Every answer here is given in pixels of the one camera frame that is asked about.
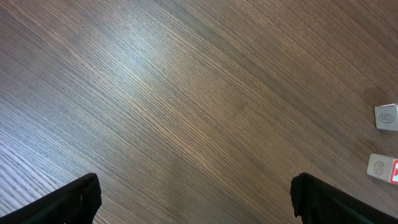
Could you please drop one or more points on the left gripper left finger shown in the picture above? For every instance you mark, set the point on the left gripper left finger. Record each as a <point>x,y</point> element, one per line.
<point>76,202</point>

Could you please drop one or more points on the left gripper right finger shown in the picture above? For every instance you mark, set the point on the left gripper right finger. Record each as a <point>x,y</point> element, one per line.
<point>317,202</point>

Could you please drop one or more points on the red I block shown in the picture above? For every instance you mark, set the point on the red I block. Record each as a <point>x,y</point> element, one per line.
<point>383,168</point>

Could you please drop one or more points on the white block centre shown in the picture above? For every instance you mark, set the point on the white block centre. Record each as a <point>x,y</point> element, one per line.
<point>386,117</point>

